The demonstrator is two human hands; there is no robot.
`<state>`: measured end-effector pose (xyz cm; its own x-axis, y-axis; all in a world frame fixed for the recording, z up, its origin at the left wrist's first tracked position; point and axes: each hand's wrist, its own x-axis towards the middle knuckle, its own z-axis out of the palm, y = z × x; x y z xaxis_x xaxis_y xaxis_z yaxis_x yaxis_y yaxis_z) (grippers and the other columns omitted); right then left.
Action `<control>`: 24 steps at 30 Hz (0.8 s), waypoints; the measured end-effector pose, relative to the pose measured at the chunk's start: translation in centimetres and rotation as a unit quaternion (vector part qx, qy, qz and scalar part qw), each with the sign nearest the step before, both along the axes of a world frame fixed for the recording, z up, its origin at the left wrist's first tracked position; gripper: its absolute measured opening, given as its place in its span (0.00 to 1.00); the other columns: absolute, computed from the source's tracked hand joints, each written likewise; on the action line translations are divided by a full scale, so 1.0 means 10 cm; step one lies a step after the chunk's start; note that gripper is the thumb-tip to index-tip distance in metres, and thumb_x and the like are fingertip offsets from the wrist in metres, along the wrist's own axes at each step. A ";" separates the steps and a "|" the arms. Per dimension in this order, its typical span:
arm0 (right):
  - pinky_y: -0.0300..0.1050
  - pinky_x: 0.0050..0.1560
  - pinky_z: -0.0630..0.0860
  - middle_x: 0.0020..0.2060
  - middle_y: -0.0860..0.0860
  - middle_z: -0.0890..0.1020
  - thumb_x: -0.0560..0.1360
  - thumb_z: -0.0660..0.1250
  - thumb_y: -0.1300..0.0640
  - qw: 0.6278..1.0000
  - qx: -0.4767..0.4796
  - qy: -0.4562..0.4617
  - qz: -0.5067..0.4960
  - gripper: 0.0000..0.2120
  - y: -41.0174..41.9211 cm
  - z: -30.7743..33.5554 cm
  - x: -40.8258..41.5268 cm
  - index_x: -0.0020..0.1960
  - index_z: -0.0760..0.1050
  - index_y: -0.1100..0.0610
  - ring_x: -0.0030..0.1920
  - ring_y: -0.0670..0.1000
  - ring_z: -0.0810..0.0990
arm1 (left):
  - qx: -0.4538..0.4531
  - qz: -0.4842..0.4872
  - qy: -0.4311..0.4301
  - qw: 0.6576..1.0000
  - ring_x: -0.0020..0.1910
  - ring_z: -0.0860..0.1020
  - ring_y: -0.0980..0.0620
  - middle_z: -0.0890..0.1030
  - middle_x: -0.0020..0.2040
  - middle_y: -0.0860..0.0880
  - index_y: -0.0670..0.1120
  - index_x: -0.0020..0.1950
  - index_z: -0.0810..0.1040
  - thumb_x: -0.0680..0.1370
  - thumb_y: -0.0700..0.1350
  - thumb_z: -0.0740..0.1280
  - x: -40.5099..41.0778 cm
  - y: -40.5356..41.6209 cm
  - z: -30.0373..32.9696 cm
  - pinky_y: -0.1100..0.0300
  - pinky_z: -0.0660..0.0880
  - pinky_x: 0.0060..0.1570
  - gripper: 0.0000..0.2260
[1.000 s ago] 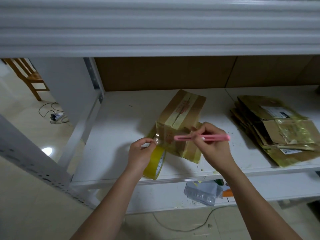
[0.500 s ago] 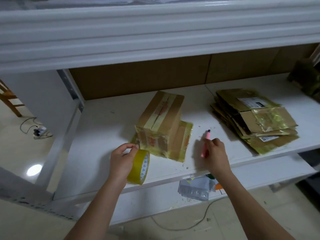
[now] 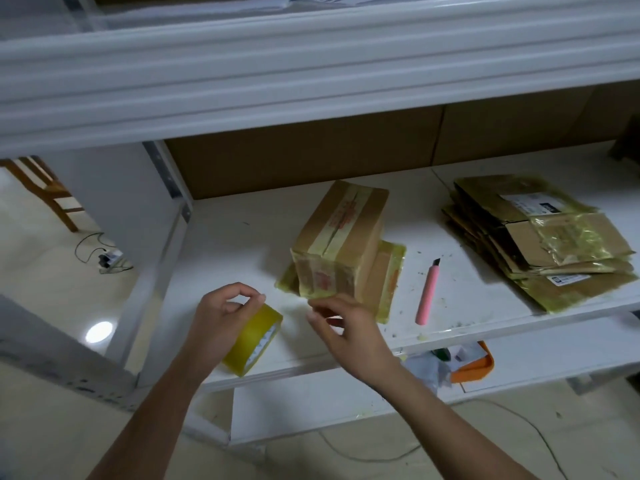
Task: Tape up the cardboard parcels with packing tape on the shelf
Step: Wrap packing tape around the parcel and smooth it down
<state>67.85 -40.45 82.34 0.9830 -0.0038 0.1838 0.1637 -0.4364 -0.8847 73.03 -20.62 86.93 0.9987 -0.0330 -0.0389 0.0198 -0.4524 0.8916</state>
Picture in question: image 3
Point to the person's left hand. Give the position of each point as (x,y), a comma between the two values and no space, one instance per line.
(215,330)

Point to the person's right hand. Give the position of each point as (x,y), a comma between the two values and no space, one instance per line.
(355,340)

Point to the yellow tape roll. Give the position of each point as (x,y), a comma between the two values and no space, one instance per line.
(255,340)

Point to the pink utility knife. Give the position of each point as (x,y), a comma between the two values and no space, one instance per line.
(428,293)

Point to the large plain cardboard box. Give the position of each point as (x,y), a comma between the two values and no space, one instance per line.
(340,240)

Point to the white metal shelf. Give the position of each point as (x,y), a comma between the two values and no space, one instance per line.
(250,225)

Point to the stack of cardboard boxes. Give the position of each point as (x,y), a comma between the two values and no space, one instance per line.
(540,240)

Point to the person's left forearm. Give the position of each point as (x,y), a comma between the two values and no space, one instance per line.
(145,425)

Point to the person's right forearm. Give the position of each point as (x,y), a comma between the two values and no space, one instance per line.
(450,430)

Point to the orange plastic object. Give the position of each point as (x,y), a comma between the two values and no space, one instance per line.
(475,367)

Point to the white power strip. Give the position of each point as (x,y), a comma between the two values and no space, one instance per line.
(110,259)

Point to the wooden chair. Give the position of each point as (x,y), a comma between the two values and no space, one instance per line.
(45,190)

